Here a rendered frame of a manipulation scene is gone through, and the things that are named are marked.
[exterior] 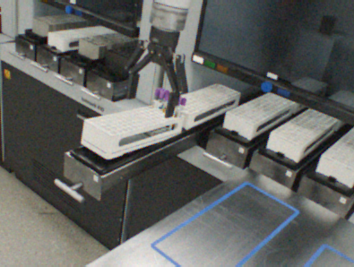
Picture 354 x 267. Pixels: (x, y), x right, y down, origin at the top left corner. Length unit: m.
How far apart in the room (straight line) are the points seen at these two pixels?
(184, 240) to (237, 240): 0.11
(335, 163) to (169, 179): 0.56
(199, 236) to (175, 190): 0.62
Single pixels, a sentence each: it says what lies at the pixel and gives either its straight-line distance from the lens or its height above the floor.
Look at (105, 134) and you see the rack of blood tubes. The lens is 1.02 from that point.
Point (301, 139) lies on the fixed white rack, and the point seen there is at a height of 0.86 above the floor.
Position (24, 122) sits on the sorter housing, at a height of 0.42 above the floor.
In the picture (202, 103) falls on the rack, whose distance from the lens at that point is 1.33.
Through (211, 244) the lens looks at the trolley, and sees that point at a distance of 0.86.
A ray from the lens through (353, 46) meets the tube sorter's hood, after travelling 1.16.
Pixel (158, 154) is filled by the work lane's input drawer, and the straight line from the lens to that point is 1.15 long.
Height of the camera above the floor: 1.38
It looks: 27 degrees down
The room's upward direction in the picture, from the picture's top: 10 degrees clockwise
